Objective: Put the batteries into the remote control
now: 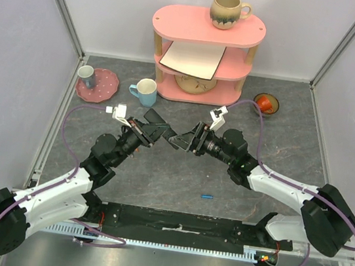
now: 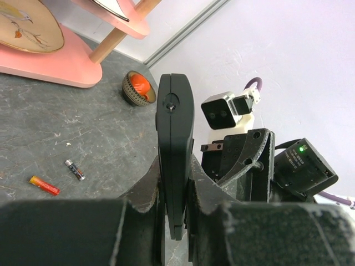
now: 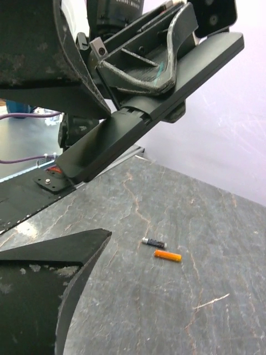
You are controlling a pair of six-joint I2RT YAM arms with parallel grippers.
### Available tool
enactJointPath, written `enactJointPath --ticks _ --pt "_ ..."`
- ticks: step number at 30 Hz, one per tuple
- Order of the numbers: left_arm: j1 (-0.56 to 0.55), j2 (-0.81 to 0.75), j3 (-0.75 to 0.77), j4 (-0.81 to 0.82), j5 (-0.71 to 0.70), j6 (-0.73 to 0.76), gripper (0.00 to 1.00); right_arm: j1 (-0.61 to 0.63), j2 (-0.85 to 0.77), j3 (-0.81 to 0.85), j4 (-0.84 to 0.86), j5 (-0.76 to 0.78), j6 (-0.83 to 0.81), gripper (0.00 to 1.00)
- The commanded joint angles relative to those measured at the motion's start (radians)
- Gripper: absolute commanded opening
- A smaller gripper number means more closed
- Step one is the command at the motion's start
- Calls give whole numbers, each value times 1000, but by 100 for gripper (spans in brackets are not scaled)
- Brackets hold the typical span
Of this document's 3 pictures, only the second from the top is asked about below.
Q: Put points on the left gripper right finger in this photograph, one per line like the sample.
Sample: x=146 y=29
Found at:
x=223 y=231

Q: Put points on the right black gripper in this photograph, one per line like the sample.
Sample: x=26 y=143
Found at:
x=242 y=164

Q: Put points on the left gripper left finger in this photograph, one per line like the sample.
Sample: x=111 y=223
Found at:
x=128 y=230

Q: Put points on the black remote control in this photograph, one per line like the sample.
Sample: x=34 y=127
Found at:
x=174 y=124

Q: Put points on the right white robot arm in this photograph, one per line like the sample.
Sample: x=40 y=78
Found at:
x=300 y=172

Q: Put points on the black AAA battery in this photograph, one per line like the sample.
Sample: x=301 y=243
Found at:
x=75 y=170

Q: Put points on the red orange AAA battery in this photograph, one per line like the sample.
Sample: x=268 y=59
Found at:
x=45 y=186

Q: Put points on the orange cup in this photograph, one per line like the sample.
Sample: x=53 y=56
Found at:
x=140 y=84

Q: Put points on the patterned small bowl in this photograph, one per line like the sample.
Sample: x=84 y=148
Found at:
x=131 y=95

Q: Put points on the pink three-tier shelf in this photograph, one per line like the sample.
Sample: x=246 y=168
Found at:
x=76 y=64

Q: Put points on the white square plate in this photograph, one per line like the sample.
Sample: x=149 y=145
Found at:
x=113 y=7

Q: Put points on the beige painted bowl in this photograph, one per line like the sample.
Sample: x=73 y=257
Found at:
x=29 y=26

